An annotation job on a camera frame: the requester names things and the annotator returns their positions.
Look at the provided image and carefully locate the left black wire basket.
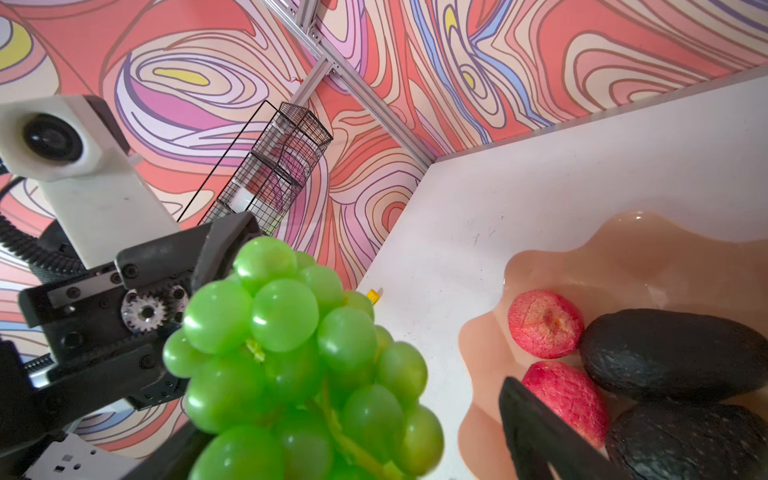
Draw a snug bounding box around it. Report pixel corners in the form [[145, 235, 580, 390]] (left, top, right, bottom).
[[177, 101, 333, 235]]

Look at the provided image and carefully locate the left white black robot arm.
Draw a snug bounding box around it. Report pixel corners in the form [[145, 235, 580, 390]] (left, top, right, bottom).
[[1, 212, 261, 479]]

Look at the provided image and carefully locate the peach scalloped fruit bowl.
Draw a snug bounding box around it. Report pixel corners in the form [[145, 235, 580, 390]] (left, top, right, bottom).
[[458, 212, 767, 479]]

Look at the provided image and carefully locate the yellow glue stick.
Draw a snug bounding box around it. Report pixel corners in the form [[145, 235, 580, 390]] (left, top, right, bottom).
[[366, 288, 383, 305]]

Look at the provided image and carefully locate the green fake grape bunch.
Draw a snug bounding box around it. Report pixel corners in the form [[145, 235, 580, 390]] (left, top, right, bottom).
[[163, 236, 445, 479]]

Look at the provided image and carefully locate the dark avocado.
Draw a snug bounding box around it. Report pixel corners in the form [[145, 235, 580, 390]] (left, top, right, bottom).
[[605, 402, 767, 479], [580, 309, 767, 402]]

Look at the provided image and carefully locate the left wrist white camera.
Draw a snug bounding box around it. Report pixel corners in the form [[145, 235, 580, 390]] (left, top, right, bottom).
[[1, 95, 181, 268]]

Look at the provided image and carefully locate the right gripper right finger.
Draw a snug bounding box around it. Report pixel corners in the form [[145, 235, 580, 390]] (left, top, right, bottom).
[[498, 377, 628, 479]]

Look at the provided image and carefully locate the red apple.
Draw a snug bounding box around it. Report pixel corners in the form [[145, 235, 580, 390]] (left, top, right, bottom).
[[522, 361, 610, 449], [507, 290, 585, 359]]

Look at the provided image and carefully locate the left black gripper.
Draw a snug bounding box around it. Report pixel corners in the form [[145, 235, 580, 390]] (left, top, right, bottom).
[[1, 213, 262, 479]]

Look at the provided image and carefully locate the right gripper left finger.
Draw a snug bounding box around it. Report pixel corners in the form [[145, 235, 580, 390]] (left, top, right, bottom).
[[122, 421, 215, 480]]

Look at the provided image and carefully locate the silver tape roll in basket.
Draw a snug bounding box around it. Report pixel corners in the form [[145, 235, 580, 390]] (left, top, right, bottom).
[[225, 183, 263, 214]]

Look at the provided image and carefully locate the red apple front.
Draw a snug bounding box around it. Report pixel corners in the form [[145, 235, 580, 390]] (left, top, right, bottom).
[[522, 361, 610, 449]]

